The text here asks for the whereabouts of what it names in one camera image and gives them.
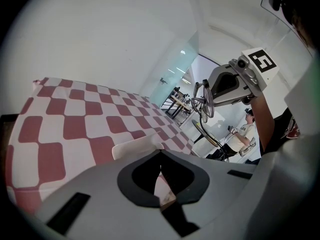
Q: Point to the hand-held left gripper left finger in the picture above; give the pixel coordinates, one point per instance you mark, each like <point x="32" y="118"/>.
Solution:
<point x="100" y="189"/>

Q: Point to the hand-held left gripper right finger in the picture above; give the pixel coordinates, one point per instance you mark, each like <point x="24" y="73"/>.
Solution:
<point x="220" y="196"/>

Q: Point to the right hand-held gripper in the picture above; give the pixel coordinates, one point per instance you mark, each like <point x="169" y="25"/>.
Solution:
<point x="265" y="64"/>

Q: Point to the person's right forearm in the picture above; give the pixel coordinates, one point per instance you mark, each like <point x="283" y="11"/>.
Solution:
<point x="262" y="124"/>

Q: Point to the long wooden table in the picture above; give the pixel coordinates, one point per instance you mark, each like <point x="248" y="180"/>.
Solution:
<point x="178" y="101"/>

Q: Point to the frosted glass door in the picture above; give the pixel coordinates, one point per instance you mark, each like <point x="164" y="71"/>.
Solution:
<point x="175" y="71"/>

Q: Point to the round black marble table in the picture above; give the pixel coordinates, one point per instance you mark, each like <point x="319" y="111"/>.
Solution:
<point x="211" y="140"/>

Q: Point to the red white checkered tablecloth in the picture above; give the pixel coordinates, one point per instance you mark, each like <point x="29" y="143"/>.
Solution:
<point x="75" y="124"/>

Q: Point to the black printed t-shirt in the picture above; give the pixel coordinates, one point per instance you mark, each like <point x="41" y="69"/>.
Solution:
<point x="280" y="134"/>

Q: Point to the person's head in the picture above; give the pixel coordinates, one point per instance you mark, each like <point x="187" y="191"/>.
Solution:
<point x="297" y="21"/>

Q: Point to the right hand-held gripper camera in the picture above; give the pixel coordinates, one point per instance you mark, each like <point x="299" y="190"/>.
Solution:
<point x="242" y="62"/>

